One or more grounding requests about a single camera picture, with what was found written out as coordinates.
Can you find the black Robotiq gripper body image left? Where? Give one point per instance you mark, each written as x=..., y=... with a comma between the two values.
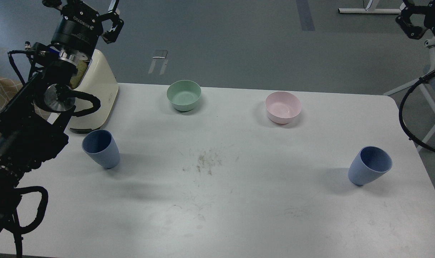
x=79, y=28

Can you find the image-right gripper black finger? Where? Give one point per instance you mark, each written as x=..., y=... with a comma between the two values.
x=408, y=9

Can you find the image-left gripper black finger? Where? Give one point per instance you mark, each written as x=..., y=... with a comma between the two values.
x=113, y=14
x=55, y=4

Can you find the dark blue plastic cup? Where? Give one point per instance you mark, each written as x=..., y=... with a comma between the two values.
x=101, y=147

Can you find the light blue plastic cup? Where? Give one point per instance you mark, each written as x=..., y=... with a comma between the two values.
x=369, y=164

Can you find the toast slice right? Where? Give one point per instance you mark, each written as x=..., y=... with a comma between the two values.
x=78, y=76

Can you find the cream white toaster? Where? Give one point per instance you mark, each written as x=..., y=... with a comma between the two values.
x=99, y=81

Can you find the white desk foot bar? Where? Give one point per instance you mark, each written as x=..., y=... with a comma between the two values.
x=371, y=7

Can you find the green plastic bowl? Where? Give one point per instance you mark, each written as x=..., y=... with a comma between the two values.
x=184, y=95

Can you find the pink plastic bowl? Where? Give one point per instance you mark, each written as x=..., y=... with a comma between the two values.
x=282, y=107

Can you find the white metal stand frame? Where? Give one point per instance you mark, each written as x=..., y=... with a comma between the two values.
x=428, y=89

